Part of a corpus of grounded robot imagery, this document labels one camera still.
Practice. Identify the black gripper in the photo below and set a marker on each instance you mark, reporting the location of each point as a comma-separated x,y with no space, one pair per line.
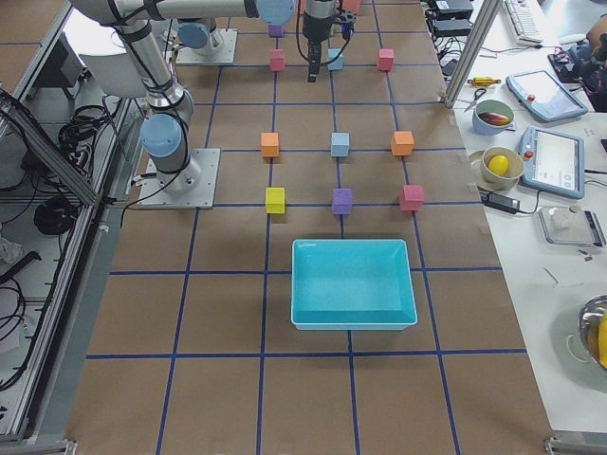
315,27

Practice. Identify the light blue foam block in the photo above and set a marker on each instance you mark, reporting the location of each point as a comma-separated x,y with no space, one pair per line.
340,144

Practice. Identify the pink foam block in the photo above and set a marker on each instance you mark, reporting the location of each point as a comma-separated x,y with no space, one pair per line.
385,59
411,198
277,60

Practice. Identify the purple foam block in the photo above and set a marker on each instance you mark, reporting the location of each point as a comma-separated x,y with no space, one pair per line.
342,201
276,31

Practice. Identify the orange foam block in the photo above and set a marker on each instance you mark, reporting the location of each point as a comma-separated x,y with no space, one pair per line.
270,144
402,143

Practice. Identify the yellow foam block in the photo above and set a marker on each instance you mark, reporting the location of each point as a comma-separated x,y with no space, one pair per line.
275,200

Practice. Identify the scissors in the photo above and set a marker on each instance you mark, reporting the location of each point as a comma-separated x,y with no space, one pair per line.
478,94

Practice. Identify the blue bowl with fruit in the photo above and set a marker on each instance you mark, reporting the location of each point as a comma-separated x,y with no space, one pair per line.
491,117

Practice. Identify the bowl with yellow lemon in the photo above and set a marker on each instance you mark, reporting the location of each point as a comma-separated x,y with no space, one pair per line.
500,168

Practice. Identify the blue teach pendant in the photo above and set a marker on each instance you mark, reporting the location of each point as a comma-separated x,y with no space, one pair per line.
553,162
544,96

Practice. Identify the black power adapter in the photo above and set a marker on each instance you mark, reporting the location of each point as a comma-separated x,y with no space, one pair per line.
500,202

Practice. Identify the teal plastic tray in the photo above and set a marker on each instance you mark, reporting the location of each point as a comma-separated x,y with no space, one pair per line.
360,285

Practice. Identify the kitchen scale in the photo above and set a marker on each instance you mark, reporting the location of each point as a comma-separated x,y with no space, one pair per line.
571,226

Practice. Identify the steel bowl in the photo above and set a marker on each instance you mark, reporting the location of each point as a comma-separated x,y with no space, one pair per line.
588,344

